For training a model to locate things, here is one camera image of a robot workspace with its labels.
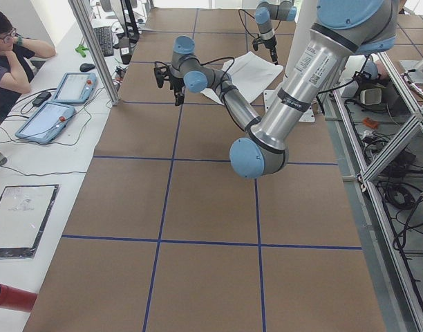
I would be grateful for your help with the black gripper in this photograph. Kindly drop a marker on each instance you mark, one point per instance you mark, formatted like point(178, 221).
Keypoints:
point(271, 43)
point(175, 83)

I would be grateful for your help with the white long-sleeve printed shirt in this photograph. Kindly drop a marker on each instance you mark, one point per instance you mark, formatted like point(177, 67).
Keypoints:
point(251, 74)

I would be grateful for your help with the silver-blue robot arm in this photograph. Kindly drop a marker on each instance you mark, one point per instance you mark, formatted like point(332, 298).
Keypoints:
point(341, 29)
point(264, 15)

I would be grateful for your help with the black keyboard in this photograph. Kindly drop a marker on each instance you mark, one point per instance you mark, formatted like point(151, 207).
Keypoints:
point(105, 40)

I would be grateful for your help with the black computer mouse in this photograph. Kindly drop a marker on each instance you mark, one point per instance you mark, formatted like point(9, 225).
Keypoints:
point(86, 67)

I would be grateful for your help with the upper blue teach pendant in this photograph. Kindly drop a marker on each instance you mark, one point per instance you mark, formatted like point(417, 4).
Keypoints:
point(75, 88)

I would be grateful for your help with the blue teach pendant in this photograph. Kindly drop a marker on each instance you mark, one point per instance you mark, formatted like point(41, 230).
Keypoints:
point(75, 88)
point(46, 123)

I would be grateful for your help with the green plastic tool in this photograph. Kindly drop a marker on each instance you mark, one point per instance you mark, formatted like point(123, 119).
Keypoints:
point(81, 49)

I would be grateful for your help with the black power adapter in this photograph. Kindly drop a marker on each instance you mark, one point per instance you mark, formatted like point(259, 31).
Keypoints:
point(41, 98)

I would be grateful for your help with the lower blue teach pendant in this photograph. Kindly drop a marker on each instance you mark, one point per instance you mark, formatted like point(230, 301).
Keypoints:
point(46, 123)

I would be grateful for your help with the seated person dark shirt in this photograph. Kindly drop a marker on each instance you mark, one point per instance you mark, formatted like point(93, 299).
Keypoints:
point(15, 73)

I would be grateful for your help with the black-edged foil sheet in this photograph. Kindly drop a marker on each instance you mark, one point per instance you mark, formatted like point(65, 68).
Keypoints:
point(24, 213)

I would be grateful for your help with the red cylinder bottle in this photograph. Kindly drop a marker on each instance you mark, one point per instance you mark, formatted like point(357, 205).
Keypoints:
point(16, 299)

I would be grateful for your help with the white camera stand column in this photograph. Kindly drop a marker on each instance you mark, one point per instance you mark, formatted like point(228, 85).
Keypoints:
point(299, 60)

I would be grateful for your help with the aluminium frame post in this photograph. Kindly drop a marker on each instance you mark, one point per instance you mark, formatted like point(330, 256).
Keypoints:
point(84, 23)

